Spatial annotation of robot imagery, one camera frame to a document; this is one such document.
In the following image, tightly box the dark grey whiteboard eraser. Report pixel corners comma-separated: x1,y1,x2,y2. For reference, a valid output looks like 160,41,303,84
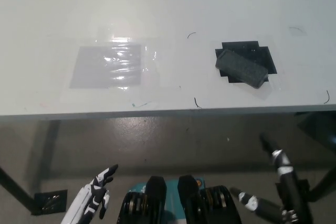
214,49,269,89

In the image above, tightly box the black table leg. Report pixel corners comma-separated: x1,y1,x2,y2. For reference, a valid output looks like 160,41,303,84
0,166,36,208
309,167,336,204

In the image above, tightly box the clear plastic tape film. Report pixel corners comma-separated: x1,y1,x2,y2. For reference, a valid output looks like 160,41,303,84
60,23,182,104

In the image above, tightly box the black tape marked spot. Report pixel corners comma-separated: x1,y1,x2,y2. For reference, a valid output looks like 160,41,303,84
214,40,278,84

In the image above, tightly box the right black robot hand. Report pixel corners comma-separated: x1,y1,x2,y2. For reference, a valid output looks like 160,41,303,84
230,133,314,224

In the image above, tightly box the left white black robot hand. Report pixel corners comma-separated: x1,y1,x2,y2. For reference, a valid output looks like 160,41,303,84
60,164,119,224

